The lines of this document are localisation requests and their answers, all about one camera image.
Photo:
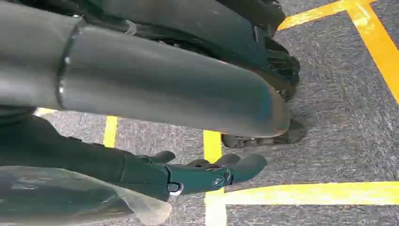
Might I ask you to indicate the black robot foot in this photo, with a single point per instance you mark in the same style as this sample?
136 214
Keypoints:
268 138

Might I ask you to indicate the short yellow floor tape strip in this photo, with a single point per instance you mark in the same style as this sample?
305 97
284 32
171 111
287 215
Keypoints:
110 131

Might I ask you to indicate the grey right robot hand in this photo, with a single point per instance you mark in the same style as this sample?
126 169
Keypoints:
174 90

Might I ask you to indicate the translucent plastic cover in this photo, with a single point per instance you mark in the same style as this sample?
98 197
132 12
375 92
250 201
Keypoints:
62 199

